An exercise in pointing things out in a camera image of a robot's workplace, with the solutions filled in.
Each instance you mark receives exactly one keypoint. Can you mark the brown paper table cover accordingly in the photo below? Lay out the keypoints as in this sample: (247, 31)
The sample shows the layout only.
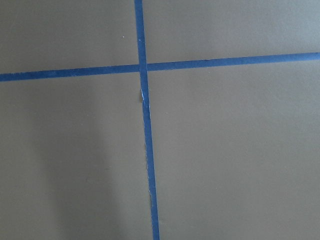
(159, 119)

